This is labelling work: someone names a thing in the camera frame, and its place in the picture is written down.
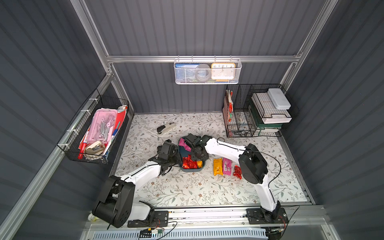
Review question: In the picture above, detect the red packet in organizer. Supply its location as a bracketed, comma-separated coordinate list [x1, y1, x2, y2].
[226, 90, 233, 123]

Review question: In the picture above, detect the green paper tray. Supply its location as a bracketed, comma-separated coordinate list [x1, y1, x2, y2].
[255, 124, 282, 137]

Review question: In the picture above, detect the yellow white alarm clock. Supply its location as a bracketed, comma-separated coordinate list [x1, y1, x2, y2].
[211, 63, 236, 81]

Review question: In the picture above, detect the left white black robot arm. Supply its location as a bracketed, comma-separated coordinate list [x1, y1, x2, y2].
[92, 140, 182, 228]

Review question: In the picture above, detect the white flat box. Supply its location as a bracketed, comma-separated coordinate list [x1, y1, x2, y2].
[268, 88, 291, 110]

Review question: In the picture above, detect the floral table mat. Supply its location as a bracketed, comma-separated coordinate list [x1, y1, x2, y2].
[116, 113, 309, 207]

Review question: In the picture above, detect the teal plastic storage box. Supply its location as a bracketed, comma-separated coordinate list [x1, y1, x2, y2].
[179, 138, 205, 173]

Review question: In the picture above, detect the pink tea bag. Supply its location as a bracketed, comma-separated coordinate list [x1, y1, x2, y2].
[179, 138, 192, 152]
[223, 158, 232, 176]

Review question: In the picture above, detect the blue box in basket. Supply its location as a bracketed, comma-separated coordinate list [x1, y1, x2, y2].
[174, 63, 199, 83]

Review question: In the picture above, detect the white wire wall basket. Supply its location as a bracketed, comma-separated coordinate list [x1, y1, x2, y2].
[174, 58, 243, 85]

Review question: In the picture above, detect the red tea bag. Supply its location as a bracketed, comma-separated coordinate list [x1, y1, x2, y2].
[233, 166, 242, 180]
[182, 155, 198, 169]

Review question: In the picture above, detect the pink pencil case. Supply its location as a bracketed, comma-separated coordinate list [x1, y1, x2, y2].
[87, 109, 118, 145]

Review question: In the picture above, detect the grey tape roll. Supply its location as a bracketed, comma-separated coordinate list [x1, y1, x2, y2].
[195, 64, 211, 83]

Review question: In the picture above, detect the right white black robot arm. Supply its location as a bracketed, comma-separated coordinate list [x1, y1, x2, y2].
[182, 134, 281, 223]

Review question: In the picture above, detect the black wire side basket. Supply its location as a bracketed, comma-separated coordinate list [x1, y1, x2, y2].
[58, 92, 129, 164]

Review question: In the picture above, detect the black wire desk organizer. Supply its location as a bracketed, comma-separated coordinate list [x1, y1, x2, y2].
[222, 84, 299, 138]

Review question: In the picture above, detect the beige black stapler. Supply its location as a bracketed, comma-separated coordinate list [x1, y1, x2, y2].
[157, 123, 176, 135]

